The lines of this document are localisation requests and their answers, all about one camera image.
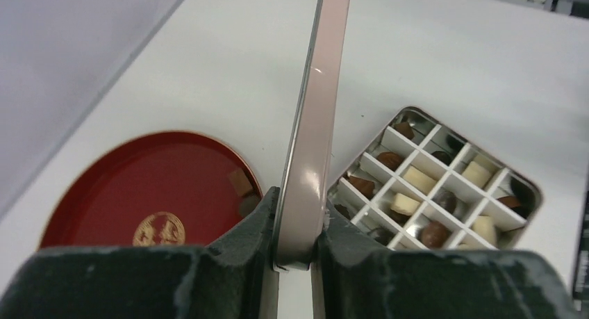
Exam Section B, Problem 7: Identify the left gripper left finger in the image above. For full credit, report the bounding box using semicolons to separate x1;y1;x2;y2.
1;187;279;318

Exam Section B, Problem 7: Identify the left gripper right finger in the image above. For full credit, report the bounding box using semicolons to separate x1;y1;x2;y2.
312;205;580;318

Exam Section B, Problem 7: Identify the silver tin lid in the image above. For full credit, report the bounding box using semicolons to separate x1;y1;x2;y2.
272;0;350;270

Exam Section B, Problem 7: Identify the pink compartment box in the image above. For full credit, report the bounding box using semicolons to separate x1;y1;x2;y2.
328;107;542;250

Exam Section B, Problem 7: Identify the red round tray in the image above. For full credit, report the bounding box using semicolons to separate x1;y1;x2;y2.
39;131;263;248

